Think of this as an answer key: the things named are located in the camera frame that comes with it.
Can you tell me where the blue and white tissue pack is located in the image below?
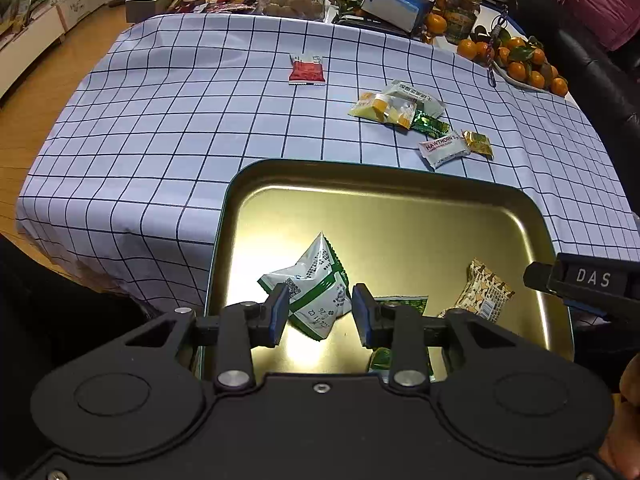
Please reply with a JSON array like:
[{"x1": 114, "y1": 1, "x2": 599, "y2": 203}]
[{"x1": 361, "y1": 0, "x2": 436, "y2": 36}]

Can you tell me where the white red-lettered snack packet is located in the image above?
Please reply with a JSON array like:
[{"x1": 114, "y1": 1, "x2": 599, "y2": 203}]
[{"x1": 418, "y1": 130, "x2": 472, "y2": 170}]

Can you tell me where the black snack packet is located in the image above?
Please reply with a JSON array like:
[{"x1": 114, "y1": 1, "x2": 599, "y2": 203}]
[{"x1": 332, "y1": 12, "x2": 411, "y2": 36}]

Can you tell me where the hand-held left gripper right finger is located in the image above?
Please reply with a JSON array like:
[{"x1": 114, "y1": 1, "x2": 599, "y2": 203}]
[{"x1": 352, "y1": 284, "x2": 518, "y2": 395}]

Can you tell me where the pile of leafy tangerines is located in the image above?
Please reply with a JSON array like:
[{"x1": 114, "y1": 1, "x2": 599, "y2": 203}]
[{"x1": 475, "y1": 25, "x2": 571, "y2": 98}]

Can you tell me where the pale green long snack packet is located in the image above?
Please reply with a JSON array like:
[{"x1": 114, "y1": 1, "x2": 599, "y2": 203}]
[{"x1": 381, "y1": 79, "x2": 447, "y2": 118}]

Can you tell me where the beige patterned snack packet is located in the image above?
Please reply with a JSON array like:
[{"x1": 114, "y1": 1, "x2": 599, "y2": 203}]
[{"x1": 437, "y1": 258, "x2": 516, "y2": 323}]

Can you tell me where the pile of red wrappers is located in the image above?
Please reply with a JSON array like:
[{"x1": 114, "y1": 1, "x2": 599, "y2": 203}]
[{"x1": 182, "y1": 0, "x2": 261, "y2": 16}]

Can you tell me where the green and yellow snack packet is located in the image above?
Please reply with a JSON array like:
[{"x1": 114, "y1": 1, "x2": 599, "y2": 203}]
[{"x1": 367, "y1": 347, "x2": 436, "y2": 381}]

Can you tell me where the person's right hand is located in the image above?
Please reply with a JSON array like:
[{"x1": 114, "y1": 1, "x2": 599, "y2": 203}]
[{"x1": 597, "y1": 355, "x2": 640, "y2": 480}]

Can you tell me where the pink cushion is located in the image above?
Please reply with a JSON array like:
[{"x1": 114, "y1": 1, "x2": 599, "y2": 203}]
[{"x1": 552, "y1": 0, "x2": 640, "y2": 51}]

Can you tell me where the jar with green label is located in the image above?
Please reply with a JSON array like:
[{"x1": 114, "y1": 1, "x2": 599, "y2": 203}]
[{"x1": 442, "y1": 0, "x2": 482, "y2": 45}]

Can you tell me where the gold foil snack packet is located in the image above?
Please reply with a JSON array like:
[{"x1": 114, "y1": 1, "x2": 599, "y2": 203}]
[{"x1": 461, "y1": 130, "x2": 495, "y2": 160}]

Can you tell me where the black leather sofa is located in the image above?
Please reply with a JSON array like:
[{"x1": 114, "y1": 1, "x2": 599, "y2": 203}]
[{"x1": 510, "y1": 0, "x2": 640, "y2": 141}]

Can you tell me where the grey cardboard box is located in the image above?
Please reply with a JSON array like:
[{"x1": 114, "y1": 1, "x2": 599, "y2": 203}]
[{"x1": 125, "y1": 0, "x2": 183, "y2": 23}]

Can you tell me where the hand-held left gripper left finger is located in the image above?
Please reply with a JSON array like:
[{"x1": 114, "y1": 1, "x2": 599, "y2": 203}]
[{"x1": 122, "y1": 282, "x2": 292, "y2": 393}]

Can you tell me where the shiny green candy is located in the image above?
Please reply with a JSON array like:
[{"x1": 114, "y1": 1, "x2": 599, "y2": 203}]
[{"x1": 410, "y1": 110, "x2": 452, "y2": 138}]

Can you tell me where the white triangular snack packet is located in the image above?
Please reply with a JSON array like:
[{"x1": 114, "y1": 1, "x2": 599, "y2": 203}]
[{"x1": 257, "y1": 231, "x2": 353, "y2": 341}]

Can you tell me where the pale green plate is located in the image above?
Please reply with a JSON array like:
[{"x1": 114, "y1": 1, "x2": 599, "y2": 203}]
[{"x1": 492, "y1": 62, "x2": 551, "y2": 93}]

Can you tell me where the purple braided cord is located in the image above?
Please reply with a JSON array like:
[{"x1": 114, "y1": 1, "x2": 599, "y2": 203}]
[{"x1": 487, "y1": 7, "x2": 511, "y2": 88}]

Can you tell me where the red snack packet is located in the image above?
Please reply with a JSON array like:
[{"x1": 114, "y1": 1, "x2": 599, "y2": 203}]
[{"x1": 288, "y1": 53, "x2": 326, "y2": 86}]

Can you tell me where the gold metal tin tray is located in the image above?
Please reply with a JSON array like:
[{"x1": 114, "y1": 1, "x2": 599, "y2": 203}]
[{"x1": 197, "y1": 158, "x2": 575, "y2": 381}]

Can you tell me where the blue checkered tablecloth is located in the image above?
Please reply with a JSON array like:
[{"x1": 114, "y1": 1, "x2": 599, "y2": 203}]
[{"x1": 15, "y1": 12, "x2": 640, "y2": 321}]

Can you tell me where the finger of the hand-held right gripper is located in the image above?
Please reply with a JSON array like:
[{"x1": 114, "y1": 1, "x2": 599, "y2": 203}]
[{"x1": 524, "y1": 261, "x2": 553, "y2": 292}]

